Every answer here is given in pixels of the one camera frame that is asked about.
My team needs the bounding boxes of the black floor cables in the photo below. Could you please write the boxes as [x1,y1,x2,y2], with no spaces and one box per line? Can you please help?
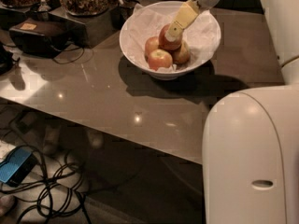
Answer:
[0,109,94,224]

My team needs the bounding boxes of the red apple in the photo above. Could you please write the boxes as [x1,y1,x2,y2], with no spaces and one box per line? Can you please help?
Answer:
[145,36,159,57]
[148,49,173,71]

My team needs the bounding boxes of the white ceramic bowl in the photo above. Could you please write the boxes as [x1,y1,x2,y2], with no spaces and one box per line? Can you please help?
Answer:
[119,0,222,81]

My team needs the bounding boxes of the left back red apple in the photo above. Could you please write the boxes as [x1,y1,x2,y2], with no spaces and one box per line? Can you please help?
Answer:
[145,36,159,57]

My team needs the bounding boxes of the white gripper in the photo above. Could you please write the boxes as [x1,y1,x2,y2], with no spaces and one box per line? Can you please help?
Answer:
[164,0,220,42]

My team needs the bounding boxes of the red-yellow apple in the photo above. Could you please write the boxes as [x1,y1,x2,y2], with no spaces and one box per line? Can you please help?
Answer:
[158,24,182,51]

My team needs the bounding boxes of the black box device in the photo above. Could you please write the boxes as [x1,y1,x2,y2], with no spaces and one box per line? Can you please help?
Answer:
[8,18,71,59]

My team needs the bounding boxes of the front red apple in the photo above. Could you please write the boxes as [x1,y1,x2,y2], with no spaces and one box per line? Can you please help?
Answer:
[148,49,173,71]

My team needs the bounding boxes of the blue foot pedal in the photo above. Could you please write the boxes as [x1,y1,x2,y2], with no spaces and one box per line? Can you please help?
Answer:
[0,147,37,188]

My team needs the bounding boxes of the metal scoop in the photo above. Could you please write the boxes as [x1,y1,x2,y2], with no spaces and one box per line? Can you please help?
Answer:
[38,0,51,12]

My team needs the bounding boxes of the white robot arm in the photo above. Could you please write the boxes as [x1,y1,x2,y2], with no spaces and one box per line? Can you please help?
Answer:
[202,0,299,224]

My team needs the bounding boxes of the dark stand block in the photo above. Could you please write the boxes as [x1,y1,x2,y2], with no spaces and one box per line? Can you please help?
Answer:
[50,7,121,48]

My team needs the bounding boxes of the right yellowish apple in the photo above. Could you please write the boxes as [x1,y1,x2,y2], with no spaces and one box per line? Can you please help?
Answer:
[171,41,191,64]

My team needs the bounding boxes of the black object at left edge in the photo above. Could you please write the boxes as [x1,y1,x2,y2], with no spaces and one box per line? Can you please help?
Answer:
[0,42,14,75]

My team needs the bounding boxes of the black cup with spoon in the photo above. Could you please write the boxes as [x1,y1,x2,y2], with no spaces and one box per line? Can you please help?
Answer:
[110,0,138,28]

